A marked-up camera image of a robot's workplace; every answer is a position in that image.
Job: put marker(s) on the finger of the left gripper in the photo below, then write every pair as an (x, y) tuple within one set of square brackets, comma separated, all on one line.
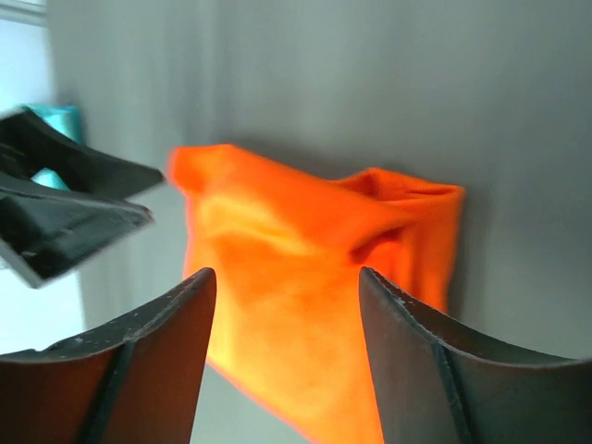
[(45, 235), (29, 145)]

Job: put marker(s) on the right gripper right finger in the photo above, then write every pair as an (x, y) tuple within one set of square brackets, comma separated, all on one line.
[(437, 380)]

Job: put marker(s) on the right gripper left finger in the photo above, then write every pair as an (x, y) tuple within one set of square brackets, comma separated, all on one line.
[(134, 379)]

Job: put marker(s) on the orange t shirt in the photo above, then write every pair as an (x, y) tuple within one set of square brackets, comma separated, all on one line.
[(287, 248)]

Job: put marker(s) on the folded teal t shirt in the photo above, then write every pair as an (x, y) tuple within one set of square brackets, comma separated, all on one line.
[(66, 120)]

